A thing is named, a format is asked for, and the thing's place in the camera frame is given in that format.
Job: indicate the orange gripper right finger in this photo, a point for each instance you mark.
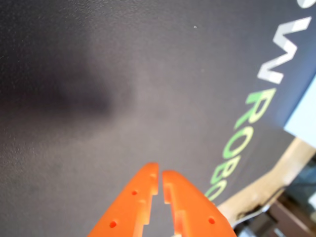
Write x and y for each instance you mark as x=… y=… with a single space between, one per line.
x=197 y=212

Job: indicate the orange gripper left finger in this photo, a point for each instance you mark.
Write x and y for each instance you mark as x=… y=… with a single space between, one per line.
x=128 y=209

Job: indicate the dark blue WOWROBO mat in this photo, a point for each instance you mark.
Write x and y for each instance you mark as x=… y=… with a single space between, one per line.
x=123 y=74

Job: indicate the white cardboard box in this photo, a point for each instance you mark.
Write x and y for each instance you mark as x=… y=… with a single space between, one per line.
x=306 y=118

